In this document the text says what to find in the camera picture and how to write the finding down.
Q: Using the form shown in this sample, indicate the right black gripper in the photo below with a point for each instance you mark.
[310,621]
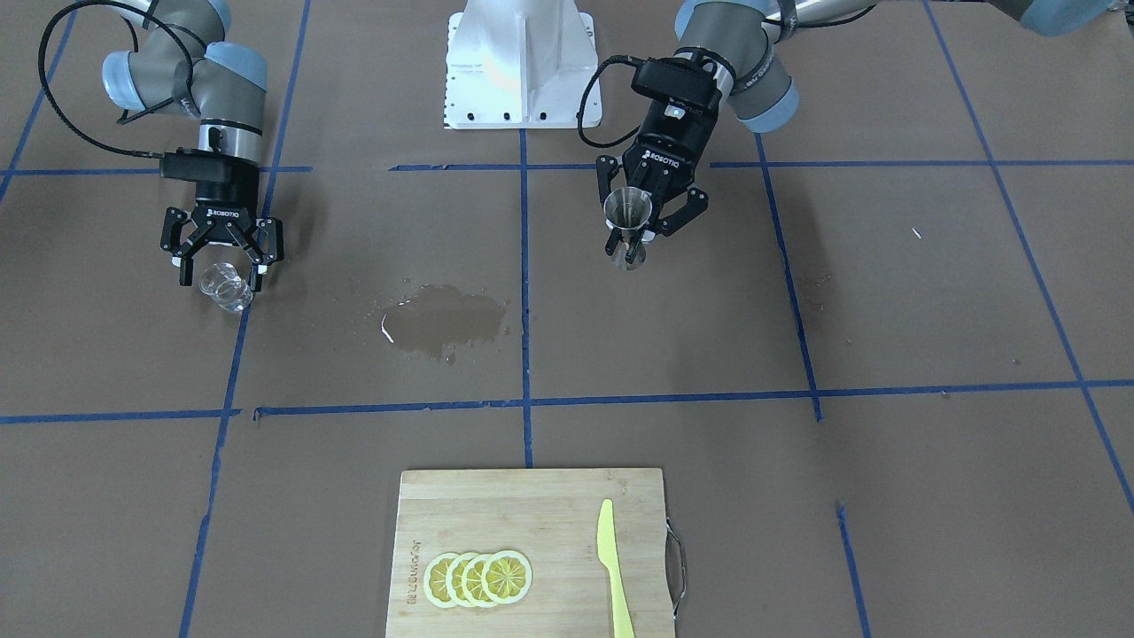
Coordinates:
[222,197]

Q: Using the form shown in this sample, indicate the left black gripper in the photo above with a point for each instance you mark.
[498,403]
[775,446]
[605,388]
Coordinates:
[666,140]

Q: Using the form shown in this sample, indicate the clear glass cup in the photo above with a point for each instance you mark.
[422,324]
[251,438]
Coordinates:
[222,283]

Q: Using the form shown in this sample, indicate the steel double jigger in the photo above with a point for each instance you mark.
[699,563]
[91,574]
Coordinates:
[626,210]

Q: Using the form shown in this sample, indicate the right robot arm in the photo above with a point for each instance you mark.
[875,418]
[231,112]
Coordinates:
[186,66]

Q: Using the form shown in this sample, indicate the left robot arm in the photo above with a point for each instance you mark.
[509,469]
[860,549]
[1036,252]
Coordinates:
[1028,83]

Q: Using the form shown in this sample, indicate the spilled liquid puddle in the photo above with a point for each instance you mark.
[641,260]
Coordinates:
[439,318]

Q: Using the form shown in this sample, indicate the bamboo cutting board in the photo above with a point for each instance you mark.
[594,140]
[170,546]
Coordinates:
[550,516]

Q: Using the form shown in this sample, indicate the yellow plastic knife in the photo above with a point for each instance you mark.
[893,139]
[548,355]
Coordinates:
[606,543]

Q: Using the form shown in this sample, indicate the lemon slice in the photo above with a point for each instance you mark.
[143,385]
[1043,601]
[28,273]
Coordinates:
[437,580]
[454,579]
[472,582]
[507,577]

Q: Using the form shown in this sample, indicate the lemon slice front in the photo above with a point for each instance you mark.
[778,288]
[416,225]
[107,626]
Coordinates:
[507,577]

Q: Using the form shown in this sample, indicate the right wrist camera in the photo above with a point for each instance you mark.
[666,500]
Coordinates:
[196,166]

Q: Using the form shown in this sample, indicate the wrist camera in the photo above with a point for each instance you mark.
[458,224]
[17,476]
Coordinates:
[196,166]
[677,81]

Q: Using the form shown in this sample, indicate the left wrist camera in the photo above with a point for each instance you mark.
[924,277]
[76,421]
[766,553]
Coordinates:
[677,81]

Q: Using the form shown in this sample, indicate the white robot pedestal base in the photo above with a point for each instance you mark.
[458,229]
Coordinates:
[520,64]

